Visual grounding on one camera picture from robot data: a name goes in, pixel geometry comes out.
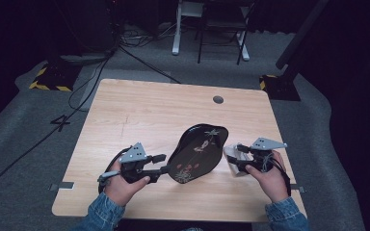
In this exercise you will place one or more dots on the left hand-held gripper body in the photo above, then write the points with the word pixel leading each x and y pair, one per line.
pixel 135 154

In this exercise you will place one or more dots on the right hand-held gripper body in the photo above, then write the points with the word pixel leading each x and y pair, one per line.
pixel 265 144

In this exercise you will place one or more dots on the white cloth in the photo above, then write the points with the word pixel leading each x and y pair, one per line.
pixel 234 152

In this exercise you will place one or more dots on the black lacquer plate with flowers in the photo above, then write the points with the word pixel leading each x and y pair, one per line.
pixel 199 154

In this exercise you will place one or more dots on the person's left hand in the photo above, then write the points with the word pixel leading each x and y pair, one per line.
pixel 122 189

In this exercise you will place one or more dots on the person's right hand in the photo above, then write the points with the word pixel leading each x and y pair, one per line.
pixel 273 186

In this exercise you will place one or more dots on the grey table grommet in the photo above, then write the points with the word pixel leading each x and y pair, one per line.
pixel 218 99

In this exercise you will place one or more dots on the grey tape strip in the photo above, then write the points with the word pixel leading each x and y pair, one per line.
pixel 62 186
pixel 298 188

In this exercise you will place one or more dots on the black yellow striped stand base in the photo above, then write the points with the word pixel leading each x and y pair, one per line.
pixel 281 88
pixel 56 77

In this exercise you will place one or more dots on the white desk leg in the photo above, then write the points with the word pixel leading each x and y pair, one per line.
pixel 244 45
pixel 176 35

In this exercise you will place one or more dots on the black stand pole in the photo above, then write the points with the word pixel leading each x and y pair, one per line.
pixel 297 38

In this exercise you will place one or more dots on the black folding chair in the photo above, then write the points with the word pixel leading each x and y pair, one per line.
pixel 224 25

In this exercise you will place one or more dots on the dark equipment cabinet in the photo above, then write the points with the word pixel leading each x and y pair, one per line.
pixel 90 25

